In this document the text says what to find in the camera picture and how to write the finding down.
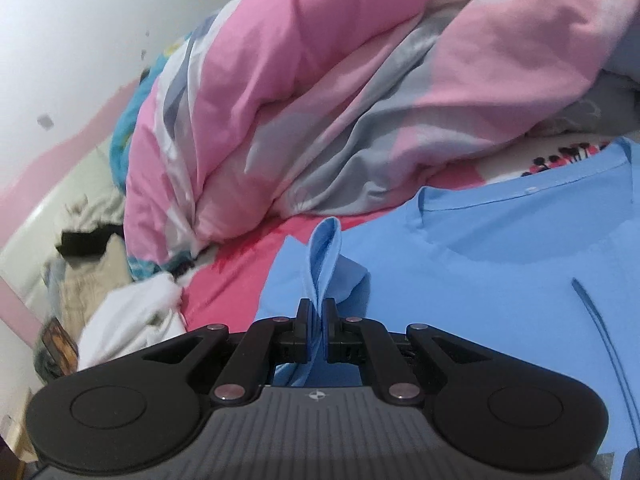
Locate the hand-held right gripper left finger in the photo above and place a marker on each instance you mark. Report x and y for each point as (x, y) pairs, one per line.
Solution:
(301, 330)

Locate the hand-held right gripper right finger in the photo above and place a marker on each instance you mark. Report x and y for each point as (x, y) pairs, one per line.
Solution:
(330, 330)

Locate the blue t-shirt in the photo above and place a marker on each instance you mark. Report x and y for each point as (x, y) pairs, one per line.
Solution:
(475, 285)

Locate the pink floral blanket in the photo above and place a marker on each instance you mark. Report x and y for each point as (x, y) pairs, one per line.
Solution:
(235, 280)

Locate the crumpled white garment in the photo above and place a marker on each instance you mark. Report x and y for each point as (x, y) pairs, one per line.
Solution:
(130, 315)

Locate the beige garment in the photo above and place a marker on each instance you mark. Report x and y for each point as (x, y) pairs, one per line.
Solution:
(90, 285)

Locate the black cloth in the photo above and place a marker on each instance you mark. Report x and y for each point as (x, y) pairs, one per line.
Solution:
(80, 242)

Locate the orange printed box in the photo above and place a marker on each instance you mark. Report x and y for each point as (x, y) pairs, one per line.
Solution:
(60, 347)

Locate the pink and grey quilt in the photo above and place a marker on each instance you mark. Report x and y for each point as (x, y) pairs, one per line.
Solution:
(300, 85)

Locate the grey wall switch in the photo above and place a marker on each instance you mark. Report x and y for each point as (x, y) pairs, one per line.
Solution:
(45, 122)

